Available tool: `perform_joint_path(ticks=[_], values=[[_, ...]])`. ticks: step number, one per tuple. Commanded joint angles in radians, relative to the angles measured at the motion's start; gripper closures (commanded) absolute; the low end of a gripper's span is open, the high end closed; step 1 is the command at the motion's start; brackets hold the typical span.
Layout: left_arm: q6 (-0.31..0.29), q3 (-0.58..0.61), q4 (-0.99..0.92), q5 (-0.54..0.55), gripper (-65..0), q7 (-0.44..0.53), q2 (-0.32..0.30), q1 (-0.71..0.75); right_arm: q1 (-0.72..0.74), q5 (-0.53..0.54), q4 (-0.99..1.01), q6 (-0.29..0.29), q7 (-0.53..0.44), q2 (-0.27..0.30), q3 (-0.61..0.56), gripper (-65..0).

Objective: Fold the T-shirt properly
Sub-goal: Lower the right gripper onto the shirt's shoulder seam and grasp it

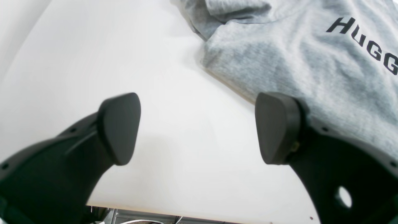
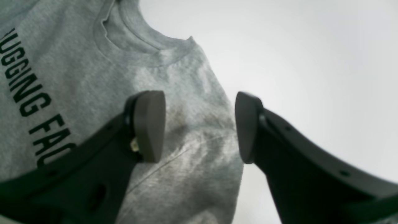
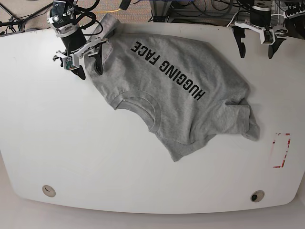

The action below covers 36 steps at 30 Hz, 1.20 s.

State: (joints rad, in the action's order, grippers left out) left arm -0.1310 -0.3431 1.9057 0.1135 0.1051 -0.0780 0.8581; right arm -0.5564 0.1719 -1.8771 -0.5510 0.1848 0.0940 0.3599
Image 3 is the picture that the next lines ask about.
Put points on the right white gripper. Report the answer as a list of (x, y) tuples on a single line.
[(77, 47)]

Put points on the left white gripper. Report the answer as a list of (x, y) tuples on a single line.
[(269, 26)]

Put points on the grey Hugging Face T-shirt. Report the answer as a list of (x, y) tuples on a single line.
[(184, 90)]

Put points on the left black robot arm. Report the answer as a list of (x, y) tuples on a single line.
[(260, 6)]

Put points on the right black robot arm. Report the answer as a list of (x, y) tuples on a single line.
[(67, 13)]

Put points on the white power strip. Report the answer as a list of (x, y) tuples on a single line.
[(294, 9)]

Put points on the black tripod legs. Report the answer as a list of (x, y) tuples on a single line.
[(17, 24)]

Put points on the red tape rectangle marking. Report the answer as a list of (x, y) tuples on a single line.
[(280, 147)]

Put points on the aluminium frame base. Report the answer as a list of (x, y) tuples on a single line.
[(166, 10)]

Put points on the left table cable grommet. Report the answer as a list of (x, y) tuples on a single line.
[(49, 191)]

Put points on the table cable grommet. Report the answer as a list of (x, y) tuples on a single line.
[(257, 196), (49, 191)]

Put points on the right table cable grommet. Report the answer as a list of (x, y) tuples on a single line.
[(257, 196)]

